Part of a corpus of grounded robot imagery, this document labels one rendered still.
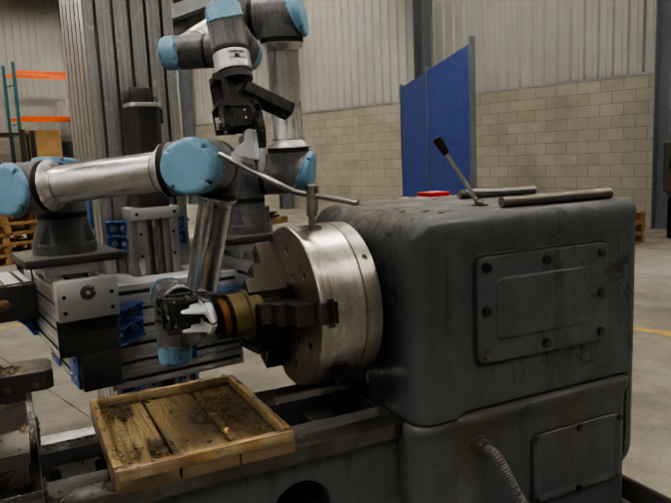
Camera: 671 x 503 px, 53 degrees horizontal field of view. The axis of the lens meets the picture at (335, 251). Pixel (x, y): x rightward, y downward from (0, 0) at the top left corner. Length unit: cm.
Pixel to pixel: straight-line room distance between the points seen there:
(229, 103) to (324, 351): 51
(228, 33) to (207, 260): 51
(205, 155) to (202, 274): 33
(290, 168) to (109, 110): 51
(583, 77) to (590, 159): 139
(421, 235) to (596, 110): 1111
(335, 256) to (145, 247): 80
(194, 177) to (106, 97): 62
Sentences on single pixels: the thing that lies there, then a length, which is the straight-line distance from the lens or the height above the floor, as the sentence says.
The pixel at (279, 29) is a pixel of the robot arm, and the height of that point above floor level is 170.
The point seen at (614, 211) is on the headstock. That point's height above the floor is 123.
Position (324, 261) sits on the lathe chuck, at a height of 118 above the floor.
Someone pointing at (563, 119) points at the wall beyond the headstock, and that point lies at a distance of 1252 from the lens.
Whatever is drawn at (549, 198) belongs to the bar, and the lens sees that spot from 141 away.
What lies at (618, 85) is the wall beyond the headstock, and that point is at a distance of 1210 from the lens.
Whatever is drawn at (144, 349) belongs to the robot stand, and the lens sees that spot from 181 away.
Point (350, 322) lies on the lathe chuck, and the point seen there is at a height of 107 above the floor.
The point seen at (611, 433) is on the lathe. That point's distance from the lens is 163.
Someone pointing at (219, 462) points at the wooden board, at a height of 88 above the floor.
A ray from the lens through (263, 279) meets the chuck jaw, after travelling 131.
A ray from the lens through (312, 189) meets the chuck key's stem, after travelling 126.
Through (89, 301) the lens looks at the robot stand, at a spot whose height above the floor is 107.
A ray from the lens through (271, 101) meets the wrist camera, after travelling 139.
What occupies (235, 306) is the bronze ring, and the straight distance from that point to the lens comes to 125.
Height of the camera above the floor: 137
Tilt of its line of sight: 8 degrees down
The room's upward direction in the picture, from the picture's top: 2 degrees counter-clockwise
